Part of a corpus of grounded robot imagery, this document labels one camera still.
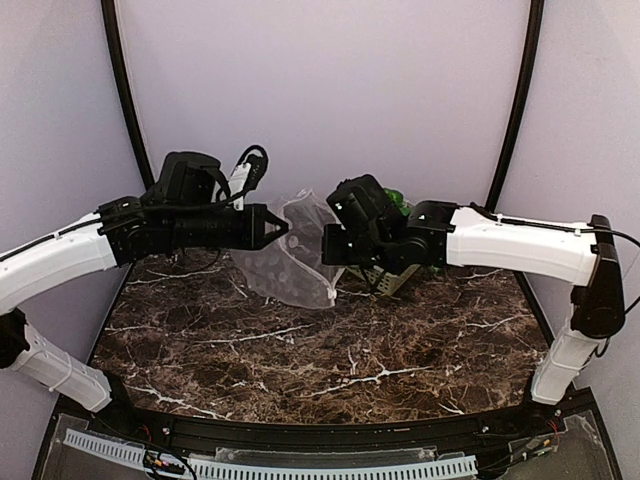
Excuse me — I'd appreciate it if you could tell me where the clear zip top bag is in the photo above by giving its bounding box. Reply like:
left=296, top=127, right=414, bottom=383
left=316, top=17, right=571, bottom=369
left=231, top=189, right=344, bottom=309

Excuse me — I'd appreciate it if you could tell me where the pale green plastic basket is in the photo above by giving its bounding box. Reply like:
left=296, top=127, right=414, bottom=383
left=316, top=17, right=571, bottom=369
left=346, top=265, right=420, bottom=296

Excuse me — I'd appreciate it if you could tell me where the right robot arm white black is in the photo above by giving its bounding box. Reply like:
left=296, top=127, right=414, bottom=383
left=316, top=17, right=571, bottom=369
left=322, top=174, right=631, bottom=405

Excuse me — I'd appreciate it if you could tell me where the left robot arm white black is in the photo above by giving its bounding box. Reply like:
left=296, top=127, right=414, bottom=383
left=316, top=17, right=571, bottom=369
left=1, top=145, right=288, bottom=414

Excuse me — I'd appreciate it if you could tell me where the green bell pepper toy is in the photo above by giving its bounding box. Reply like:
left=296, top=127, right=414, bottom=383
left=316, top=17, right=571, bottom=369
left=384, top=188, right=410, bottom=215

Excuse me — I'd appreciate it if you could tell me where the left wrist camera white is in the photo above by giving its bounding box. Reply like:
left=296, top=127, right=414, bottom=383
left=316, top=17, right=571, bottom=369
left=228, top=145, right=269, bottom=211

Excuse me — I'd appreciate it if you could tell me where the right black frame post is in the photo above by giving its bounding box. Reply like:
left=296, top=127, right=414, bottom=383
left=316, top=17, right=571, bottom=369
left=484, top=0, right=545, bottom=211

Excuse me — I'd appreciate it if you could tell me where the black frame post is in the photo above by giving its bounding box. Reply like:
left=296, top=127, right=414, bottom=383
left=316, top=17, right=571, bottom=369
left=100, top=0, right=155, bottom=188
left=484, top=0, right=545, bottom=211

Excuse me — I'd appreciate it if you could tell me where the white slotted cable duct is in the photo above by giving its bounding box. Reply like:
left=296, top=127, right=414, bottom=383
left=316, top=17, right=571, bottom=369
left=63, top=428, right=478, bottom=480

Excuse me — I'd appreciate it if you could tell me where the black front rail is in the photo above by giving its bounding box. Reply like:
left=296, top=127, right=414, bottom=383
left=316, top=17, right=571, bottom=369
left=92, top=387, right=577, bottom=456

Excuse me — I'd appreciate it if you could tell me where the left black frame post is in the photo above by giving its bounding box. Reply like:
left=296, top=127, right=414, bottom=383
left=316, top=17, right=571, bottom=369
left=100, top=0, right=155, bottom=188

